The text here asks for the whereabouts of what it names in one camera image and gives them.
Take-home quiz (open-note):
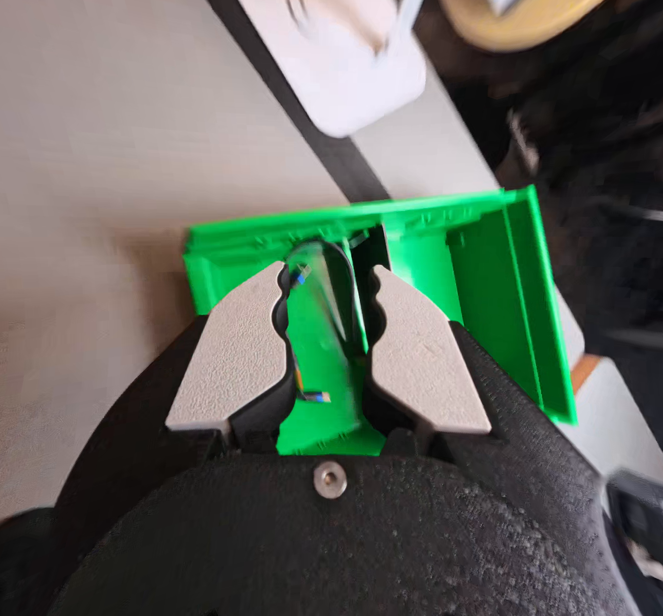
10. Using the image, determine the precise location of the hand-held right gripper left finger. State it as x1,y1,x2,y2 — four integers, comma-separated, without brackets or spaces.
165,261,298,453

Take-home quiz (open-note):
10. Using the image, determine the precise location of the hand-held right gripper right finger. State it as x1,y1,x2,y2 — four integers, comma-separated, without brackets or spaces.
363,264,493,446

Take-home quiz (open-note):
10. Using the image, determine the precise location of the black blue-plug usb cable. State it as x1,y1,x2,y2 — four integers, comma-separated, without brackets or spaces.
282,240,366,404

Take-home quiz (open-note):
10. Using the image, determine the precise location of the green plastic bin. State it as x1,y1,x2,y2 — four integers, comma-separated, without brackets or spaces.
182,185,578,457

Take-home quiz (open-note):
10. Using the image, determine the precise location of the instruction sheet board white stand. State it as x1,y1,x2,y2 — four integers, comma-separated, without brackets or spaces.
210,0,663,138

